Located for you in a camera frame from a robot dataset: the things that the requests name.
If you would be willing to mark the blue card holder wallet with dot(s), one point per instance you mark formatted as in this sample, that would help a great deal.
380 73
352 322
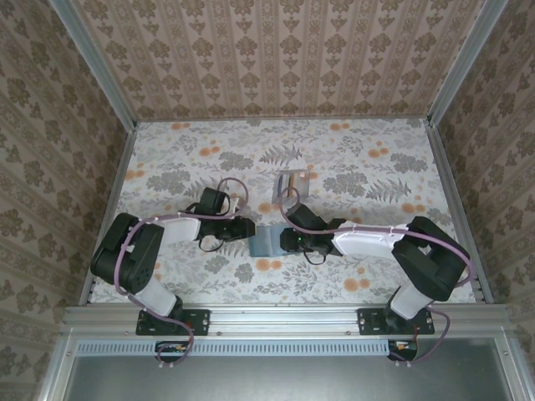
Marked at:
263 242

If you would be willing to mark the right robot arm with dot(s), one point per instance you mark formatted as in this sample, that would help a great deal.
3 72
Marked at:
422 267

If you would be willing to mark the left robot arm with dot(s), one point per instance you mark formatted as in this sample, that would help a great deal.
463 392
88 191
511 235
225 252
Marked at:
125 250

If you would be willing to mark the dark blue credit card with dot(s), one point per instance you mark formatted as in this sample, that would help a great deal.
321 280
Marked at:
284 184

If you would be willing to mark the floral tablecloth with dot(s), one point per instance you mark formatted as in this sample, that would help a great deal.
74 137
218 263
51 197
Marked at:
334 146

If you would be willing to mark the grey metal sheet panel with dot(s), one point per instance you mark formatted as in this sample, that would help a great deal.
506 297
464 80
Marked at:
284 380

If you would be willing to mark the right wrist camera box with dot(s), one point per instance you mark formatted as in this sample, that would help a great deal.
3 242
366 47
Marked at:
305 217

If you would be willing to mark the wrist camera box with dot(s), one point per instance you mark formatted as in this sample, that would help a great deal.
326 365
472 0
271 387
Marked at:
213 200
305 217

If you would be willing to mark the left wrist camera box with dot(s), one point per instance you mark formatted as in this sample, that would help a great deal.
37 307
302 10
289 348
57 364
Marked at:
213 200

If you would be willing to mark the aluminium mounting rail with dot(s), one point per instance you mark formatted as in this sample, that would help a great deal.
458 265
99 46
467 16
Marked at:
284 319

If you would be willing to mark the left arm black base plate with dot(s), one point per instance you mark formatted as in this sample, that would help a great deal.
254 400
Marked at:
196 321

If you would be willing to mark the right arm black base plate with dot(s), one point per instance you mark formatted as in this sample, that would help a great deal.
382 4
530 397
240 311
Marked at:
372 321

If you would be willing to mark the aluminium side rail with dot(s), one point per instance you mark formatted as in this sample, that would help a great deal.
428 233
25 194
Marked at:
120 167
451 188

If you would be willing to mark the aluminium corner post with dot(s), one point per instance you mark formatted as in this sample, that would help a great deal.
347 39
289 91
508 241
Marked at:
464 62
99 67

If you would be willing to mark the aluminium frame beam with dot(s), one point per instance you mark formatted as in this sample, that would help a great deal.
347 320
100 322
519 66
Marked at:
56 367
516 367

